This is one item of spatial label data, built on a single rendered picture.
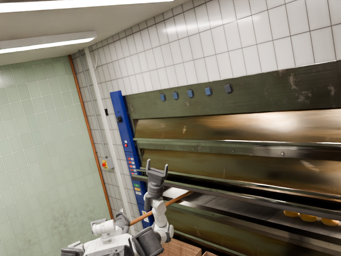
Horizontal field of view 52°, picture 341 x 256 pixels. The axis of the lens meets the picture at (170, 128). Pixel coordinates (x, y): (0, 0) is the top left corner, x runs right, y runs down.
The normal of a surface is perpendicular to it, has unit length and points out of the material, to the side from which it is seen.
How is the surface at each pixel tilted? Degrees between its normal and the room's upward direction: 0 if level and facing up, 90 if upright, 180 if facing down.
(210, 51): 90
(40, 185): 90
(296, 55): 90
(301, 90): 90
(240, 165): 70
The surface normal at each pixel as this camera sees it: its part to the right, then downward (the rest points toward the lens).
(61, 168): 0.61, -0.01
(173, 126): -0.79, -0.08
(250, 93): -0.76, 0.26
